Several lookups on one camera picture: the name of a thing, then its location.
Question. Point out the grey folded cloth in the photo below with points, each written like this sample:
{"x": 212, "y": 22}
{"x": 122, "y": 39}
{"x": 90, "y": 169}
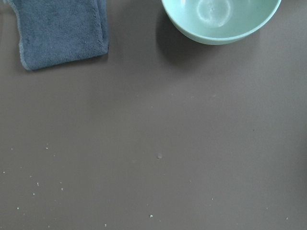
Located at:
{"x": 54, "y": 32}

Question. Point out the mint green bowl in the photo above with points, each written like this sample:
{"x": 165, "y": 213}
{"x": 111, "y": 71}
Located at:
{"x": 219, "y": 22}

